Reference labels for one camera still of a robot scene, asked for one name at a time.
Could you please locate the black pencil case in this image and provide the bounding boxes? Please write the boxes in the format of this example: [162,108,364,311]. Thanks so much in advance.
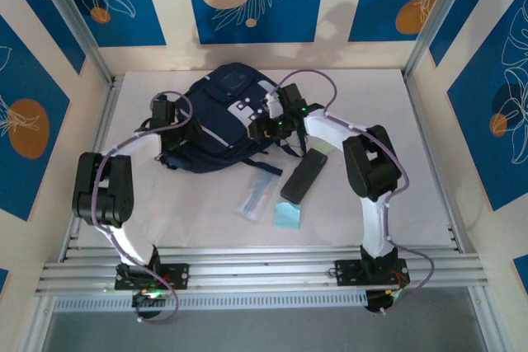
[280,149,330,204]

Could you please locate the clear plastic stationery bag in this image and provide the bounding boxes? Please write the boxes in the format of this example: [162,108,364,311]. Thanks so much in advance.
[233,170,278,223]

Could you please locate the navy blue school backpack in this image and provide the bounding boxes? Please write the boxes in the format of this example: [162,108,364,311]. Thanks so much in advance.
[142,62,309,176]

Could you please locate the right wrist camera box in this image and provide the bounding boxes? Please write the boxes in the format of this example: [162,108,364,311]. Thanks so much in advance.
[266,94,285,120]

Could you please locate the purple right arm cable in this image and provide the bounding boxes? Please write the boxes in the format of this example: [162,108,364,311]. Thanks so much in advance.
[270,69,436,316]

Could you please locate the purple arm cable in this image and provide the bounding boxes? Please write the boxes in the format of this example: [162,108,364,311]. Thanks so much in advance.
[91,92,194,326]
[270,69,436,316]

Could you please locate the aluminium mounting rail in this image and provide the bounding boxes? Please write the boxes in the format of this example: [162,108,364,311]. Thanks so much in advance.
[35,246,490,296]

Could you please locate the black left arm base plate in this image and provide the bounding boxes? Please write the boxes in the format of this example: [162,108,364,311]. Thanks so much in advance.
[114,263,191,291]

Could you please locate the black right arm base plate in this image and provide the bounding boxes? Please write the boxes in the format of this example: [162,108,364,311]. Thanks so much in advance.
[334,259,410,287]

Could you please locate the aluminium frame post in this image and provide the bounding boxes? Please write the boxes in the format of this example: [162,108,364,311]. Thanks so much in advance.
[31,0,116,85]
[402,0,486,81]

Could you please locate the blue sticky note pad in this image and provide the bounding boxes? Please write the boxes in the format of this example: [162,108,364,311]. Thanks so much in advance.
[271,202,303,229]

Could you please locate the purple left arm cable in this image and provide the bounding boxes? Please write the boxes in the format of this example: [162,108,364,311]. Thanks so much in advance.
[91,92,194,326]

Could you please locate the grey slotted cable duct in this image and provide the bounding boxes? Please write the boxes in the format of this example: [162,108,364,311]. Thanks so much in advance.
[51,289,368,314]

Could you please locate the black controller board with LED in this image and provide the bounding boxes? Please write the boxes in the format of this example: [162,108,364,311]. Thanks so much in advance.
[365,289,403,314]
[131,289,168,310]

